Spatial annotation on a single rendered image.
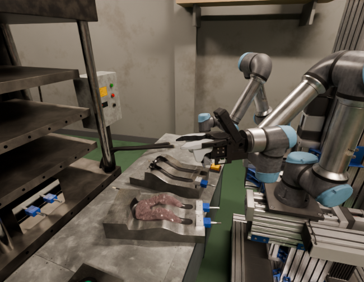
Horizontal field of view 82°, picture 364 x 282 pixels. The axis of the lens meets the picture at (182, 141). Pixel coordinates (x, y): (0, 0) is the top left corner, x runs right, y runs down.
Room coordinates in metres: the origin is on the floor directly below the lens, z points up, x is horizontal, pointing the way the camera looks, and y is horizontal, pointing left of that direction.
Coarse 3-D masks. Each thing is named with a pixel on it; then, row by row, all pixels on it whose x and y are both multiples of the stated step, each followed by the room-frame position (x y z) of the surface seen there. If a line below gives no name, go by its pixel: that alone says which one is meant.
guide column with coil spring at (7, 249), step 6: (0, 222) 0.70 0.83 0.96; (0, 228) 0.68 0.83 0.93; (0, 234) 0.68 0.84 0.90; (6, 234) 0.69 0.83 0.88; (0, 240) 0.67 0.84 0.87; (6, 240) 0.68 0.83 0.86; (0, 246) 0.67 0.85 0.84; (6, 246) 0.68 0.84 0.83; (12, 246) 0.69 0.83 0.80; (6, 252) 0.67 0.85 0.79
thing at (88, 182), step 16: (80, 160) 1.53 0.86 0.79; (64, 176) 1.29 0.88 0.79; (80, 176) 1.29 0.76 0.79; (96, 176) 1.29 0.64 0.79; (112, 176) 1.33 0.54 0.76; (64, 192) 1.11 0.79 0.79; (80, 192) 1.11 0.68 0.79; (96, 192) 1.16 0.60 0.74; (64, 208) 0.97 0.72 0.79; (80, 208) 1.02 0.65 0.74; (48, 224) 0.84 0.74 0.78; (16, 240) 0.74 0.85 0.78; (32, 240) 0.74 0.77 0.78; (0, 256) 0.65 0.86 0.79; (16, 256) 0.65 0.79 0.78; (0, 272) 0.58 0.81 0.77
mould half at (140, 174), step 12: (168, 156) 1.34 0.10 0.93; (144, 168) 1.29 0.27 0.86; (168, 168) 1.22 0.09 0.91; (192, 168) 1.25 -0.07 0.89; (204, 168) 1.24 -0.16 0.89; (132, 180) 1.18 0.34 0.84; (144, 180) 1.14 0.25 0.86; (156, 180) 1.11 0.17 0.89; (168, 180) 1.11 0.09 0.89; (180, 192) 1.05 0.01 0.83; (192, 192) 1.03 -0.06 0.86
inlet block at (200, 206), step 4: (196, 200) 0.93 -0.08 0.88; (196, 204) 0.90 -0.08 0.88; (200, 204) 0.90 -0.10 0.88; (204, 204) 0.91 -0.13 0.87; (208, 204) 0.91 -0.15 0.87; (196, 208) 0.88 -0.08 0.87; (200, 208) 0.88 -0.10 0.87; (204, 208) 0.88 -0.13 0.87; (208, 208) 0.88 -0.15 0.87; (212, 208) 0.89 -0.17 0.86; (216, 208) 0.89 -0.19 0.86
